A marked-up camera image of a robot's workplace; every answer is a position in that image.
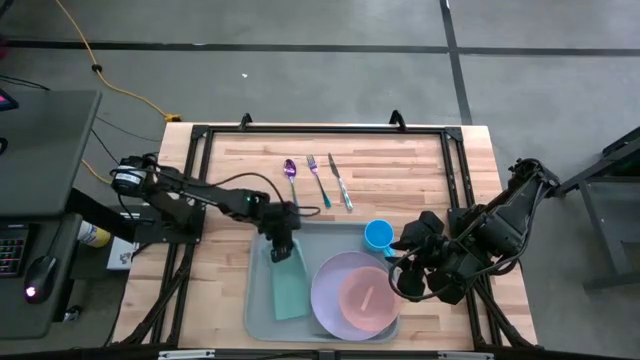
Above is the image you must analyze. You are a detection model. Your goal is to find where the lavender plastic plate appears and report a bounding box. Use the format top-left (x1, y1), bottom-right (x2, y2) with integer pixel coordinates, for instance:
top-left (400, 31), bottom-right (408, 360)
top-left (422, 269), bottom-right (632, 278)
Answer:
top-left (310, 250), bottom-right (401, 343)

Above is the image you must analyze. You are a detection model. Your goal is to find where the iridescent purple fork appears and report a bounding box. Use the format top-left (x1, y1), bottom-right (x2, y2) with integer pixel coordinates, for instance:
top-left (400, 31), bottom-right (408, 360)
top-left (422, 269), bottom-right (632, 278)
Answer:
top-left (305, 154), bottom-right (333, 209)

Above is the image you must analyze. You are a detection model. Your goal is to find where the iridescent purple spoon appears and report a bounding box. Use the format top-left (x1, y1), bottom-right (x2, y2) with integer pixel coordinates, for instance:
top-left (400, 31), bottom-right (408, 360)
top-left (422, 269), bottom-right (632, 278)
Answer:
top-left (283, 158), bottom-right (303, 207)

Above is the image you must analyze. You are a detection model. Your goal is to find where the grey plastic tray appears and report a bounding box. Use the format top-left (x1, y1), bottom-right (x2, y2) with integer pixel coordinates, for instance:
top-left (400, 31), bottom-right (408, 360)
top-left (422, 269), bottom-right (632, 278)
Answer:
top-left (243, 220), bottom-right (401, 345)

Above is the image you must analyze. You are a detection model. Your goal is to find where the grey metal side table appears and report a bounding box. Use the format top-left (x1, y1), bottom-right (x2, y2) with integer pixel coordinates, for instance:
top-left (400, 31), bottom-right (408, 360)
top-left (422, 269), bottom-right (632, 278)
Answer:
top-left (551, 127), bottom-right (640, 289)

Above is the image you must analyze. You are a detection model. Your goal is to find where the yellow extension cable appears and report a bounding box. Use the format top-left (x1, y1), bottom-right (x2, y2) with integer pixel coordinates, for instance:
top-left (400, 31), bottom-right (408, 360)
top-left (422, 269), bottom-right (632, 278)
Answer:
top-left (81, 158), bottom-right (112, 185)
top-left (53, 0), bottom-right (184, 124)

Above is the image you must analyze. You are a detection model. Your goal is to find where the pink plastic bowl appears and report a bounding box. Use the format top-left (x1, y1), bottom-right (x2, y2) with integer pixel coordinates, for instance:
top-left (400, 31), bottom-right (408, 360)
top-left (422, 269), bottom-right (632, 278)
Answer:
top-left (338, 265), bottom-right (404, 333)

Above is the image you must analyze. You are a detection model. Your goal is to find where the blue plastic cup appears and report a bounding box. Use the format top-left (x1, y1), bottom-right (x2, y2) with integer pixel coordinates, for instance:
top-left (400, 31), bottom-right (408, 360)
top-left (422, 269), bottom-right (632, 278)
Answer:
top-left (362, 218), bottom-right (397, 258)

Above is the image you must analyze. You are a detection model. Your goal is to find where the teal cloth napkin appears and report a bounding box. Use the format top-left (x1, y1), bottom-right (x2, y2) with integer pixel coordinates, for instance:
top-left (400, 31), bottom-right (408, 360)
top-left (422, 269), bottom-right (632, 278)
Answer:
top-left (268, 238), bottom-right (312, 322)

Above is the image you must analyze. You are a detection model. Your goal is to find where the black metal table frame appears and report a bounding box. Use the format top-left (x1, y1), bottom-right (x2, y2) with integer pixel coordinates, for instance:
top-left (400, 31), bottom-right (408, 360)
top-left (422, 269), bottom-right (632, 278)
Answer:
top-left (107, 122), bottom-right (539, 351)

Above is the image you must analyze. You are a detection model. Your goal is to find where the white and yellow bottle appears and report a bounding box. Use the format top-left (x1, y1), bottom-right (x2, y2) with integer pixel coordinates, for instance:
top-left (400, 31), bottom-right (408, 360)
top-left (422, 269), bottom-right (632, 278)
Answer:
top-left (77, 219), bottom-right (112, 249)

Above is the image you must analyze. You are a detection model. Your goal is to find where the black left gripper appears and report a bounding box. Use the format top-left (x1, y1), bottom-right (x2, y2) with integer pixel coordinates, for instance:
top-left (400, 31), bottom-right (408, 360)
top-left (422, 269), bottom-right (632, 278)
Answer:
top-left (254, 198), bottom-right (304, 264)

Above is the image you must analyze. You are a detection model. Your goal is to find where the knife with teal-white handle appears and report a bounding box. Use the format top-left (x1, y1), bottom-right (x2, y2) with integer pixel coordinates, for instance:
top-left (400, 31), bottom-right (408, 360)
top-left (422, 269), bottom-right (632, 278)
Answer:
top-left (327, 152), bottom-right (354, 212)

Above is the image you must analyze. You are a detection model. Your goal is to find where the backlit black keyboard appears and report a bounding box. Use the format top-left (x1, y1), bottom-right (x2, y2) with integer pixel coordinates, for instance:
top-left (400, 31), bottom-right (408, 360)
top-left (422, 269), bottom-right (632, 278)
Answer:
top-left (0, 227), bottom-right (29, 279)

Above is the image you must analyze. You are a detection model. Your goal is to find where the dark grey desk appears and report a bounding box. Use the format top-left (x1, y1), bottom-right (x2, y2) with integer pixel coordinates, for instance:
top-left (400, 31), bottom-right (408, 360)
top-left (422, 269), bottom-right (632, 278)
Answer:
top-left (0, 88), bottom-right (104, 341)

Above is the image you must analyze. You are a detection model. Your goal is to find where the black computer mouse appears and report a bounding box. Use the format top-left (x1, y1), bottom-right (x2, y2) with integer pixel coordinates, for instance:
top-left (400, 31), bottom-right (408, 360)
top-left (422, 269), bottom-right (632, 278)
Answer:
top-left (23, 254), bottom-right (59, 305)

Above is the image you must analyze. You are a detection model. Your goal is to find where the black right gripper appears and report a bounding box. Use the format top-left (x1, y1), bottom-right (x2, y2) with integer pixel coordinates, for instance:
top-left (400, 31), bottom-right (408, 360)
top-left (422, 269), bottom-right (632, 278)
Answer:
top-left (389, 209), bottom-right (446, 302)

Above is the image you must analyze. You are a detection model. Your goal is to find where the white printed box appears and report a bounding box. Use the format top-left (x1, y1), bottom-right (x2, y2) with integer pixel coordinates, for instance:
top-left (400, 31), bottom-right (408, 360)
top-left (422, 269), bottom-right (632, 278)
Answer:
top-left (106, 235), bottom-right (139, 271)

